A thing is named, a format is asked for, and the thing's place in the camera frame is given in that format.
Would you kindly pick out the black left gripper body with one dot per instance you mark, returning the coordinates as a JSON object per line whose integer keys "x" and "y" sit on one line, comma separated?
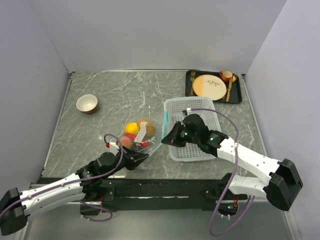
{"x": 115, "y": 169}

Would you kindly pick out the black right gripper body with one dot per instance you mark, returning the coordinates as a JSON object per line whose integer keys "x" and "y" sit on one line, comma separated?
{"x": 189, "y": 137}

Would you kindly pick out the pink peach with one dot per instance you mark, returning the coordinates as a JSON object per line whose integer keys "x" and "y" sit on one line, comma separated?
{"x": 127, "y": 142}

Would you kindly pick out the red chili pepper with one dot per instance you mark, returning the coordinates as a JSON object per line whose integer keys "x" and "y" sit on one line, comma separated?
{"x": 137, "y": 140}

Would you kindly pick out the brown kiwi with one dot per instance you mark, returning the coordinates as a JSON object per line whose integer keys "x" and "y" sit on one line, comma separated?
{"x": 150, "y": 131}

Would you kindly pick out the orange mango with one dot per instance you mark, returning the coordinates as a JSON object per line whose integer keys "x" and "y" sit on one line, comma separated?
{"x": 145, "y": 122}

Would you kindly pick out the clear zip top bag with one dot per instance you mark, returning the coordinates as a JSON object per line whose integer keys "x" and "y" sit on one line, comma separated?
{"x": 144, "y": 135}

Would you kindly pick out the yellow orange fruit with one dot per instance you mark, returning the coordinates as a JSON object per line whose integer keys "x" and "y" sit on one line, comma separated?
{"x": 132, "y": 128}

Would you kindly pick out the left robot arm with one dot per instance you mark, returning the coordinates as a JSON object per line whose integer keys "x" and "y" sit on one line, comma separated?
{"x": 18, "y": 207}

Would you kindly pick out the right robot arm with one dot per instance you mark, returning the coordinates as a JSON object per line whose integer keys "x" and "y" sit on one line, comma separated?
{"x": 277, "y": 181}

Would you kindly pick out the white plastic basket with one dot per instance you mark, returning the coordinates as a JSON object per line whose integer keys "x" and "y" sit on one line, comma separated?
{"x": 173, "y": 112}

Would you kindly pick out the cream orange plate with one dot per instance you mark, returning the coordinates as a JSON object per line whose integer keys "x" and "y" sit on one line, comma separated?
{"x": 209, "y": 86}

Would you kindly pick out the black serving tray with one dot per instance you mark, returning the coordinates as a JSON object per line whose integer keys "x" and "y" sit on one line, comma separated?
{"x": 235, "y": 94}

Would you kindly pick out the gold fork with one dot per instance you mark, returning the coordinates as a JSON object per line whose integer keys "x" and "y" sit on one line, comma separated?
{"x": 192, "y": 79}

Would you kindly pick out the white brown bowl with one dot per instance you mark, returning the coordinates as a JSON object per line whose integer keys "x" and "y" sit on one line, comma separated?
{"x": 87, "y": 104}

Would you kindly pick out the gold spoon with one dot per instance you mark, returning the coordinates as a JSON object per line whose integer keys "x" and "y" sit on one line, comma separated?
{"x": 231, "y": 81}

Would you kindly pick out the orange coffee cup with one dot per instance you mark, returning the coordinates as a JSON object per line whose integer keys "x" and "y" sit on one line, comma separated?
{"x": 226, "y": 75}

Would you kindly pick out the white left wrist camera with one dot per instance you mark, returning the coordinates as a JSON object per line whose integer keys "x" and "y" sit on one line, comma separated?
{"x": 112, "y": 147}

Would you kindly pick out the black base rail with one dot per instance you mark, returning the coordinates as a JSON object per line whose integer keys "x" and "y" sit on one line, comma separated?
{"x": 125, "y": 194}

